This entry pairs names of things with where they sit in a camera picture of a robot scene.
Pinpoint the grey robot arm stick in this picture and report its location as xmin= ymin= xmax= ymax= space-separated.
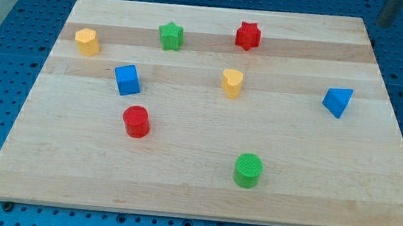
xmin=376 ymin=0 xmax=403 ymax=28

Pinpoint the green star block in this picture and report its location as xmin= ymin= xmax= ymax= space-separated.
xmin=159 ymin=21 xmax=184 ymax=51

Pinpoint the red star block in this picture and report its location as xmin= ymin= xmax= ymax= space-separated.
xmin=235 ymin=21 xmax=262 ymax=51

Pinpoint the yellow heart block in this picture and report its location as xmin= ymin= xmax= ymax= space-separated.
xmin=221 ymin=69 xmax=244 ymax=99

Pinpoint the red cylinder block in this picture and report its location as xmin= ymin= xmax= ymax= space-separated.
xmin=123 ymin=105 xmax=151 ymax=138

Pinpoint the wooden board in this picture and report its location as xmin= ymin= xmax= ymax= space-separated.
xmin=0 ymin=0 xmax=403 ymax=226

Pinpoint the green cylinder block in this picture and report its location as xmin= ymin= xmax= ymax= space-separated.
xmin=232 ymin=153 xmax=264 ymax=189

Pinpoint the blue cube block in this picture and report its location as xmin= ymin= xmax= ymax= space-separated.
xmin=114 ymin=65 xmax=141 ymax=96

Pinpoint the yellow hexagon block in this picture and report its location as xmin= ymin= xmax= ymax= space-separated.
xmin=75 ymin=28 xmax=100 ymax=56

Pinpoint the blue triangle block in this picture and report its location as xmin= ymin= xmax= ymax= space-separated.
xmin=322 ymin=88 xmax=354 ymax=119

